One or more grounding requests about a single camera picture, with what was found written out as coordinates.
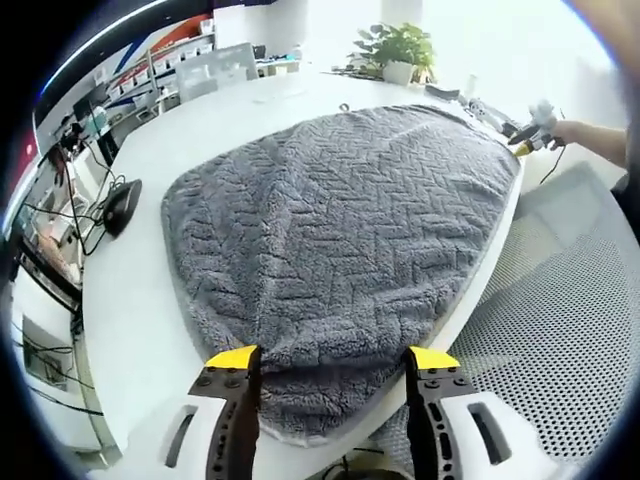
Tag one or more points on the dark grey pouch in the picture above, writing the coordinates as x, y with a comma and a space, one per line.
442, 92

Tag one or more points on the white standing card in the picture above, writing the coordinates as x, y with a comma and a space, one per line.
471, 84

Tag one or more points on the white mesh office chair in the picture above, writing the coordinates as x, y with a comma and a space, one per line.
550, 300

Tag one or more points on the row of white storage boxes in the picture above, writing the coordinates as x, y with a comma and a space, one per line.
150, 65

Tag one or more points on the black computer mouse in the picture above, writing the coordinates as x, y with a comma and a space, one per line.
122, 207

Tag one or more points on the person's dark clothing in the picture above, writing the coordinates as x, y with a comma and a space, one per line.
625, 190

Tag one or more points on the person's right hand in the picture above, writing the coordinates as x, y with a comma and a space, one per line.
557, 136

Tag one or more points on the potted green plant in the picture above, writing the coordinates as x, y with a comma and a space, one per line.
400, 50

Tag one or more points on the small black object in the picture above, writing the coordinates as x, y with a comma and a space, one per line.
509, 128

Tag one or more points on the dark grey textured towel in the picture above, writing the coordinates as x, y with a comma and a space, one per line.
340, 225

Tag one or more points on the small white device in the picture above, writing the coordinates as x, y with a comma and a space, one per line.
484, 111

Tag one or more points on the grey desk partition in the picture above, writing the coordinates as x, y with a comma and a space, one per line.
215, 72

